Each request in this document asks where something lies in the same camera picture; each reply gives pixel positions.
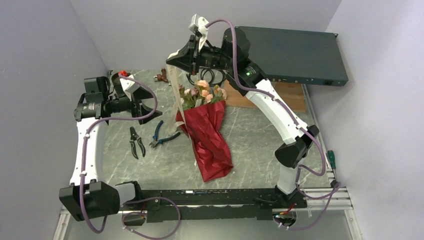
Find red flower bouquet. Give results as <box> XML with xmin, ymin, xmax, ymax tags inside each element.
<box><xmin>175</xmin><ymin>80</ymin><xmax>233</xmax><ymax>183</ymax></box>

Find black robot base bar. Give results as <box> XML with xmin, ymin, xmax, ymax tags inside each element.
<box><xmin>112</xmin><ymin>180</ymin><xmax>307</xmax><ymax>227</ymax></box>

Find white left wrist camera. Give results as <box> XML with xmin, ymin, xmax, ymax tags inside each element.
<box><xmin>118</xmin><ymin>70</ymin><xmax>140</xmax><ymax>100</ymax></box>

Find brown small figurine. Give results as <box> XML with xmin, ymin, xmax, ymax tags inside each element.
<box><xmin>153</xmin><ymin>68</ymin><xmax>169</xmax><ymax>83</ymax></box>

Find green handled screwdriver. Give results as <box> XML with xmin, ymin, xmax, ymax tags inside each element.
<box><xmin>327</xmin><ymin>150</ymin><xmax>337</xmax><ymax>180</ymax></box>

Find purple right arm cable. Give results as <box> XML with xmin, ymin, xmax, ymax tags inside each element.
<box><xmin>204</xmin><ymin>18</ymin><xmax>342</xmax><ymax>232</ymax></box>

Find beige ribbon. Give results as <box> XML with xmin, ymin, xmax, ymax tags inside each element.
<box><xmin>166</xmin><ymin>63</ymin><xmax>186</xmax><ymax>135</ymax></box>

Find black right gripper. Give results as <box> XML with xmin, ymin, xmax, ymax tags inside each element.
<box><xmin>166</xmin><ymin>34</ymin><xmax>235</xmax><ymax>76</ymax></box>

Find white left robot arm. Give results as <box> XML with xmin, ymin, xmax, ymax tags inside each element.
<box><xmin>58</xmin><ymin>73</ymin><xmax>162</xmax><ymax>222</ymax></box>

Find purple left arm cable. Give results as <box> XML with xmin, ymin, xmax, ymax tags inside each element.
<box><xmin>79</xmin><ymin>74</ymin><xmax>182</xmax><ymax>240</ymax></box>

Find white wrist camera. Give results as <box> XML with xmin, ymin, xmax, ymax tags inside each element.
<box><xmin>188</xmin><ymin>13</ymin><xmax>209</xmax><ymax>42</ymax></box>
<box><xmin>118</xmin><ymin>70</ymin><xmax>140</xmax><ymax>100</ymax></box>

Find black pruning shears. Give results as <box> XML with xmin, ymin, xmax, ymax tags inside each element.
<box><xmin>129</xmin><ymin>126</ymin><xmax>146</xmax><ymax>160</ymax></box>

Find aluminium frame rail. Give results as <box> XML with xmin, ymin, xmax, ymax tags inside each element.
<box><xmin>52</xmin><ymin>187</ymin><xmax>364</xmax><ymax>240</ymax></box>

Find blue handled pliers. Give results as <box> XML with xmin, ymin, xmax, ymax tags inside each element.
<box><xmin>149</xmin><ymin>120</ymin><xmax>181</xmax><ymax>149</ymax></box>

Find black cone vase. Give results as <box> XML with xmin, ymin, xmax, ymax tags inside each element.
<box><xmin>111</xmin><ymin>72</ymin><xmax>126</xmax><ymax>98</ymax></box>

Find coiled black cable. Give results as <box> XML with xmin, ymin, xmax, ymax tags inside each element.
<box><xmin>187</xmin><ymin>67</ymin><xmax>228</xmax><ymax>86</ymax></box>

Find wooden board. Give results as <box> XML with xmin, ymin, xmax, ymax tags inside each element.
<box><xmin>222</xmin><ymin>80</ymin><xmax>306</xmax><ymax>113</ymax></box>

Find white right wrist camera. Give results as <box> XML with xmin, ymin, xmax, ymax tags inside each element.
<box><xmin>188</xmin><ymin>13</ymin><xmax>209</xmax><ymax>42</ymax></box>

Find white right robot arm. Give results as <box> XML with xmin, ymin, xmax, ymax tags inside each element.
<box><xmin>166</xmin><ymin>27</ymin><xmax>319</xmax><ymax>208</ymax></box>

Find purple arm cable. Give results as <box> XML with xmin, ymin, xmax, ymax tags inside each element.
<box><xmin>204</xmin><ymin>18</ymin><xmax>342</xmax><ymax>232</ymax></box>
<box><xmin>79</xmin><ymin>74</ymin><xmax>182</xmax><ymax>240</ymax></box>

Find dark green network switch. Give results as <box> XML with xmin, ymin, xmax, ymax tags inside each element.
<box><xmin>239</xmin><ymin>26</ymin><xmax>349</xmax><ymax>87</ymax></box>

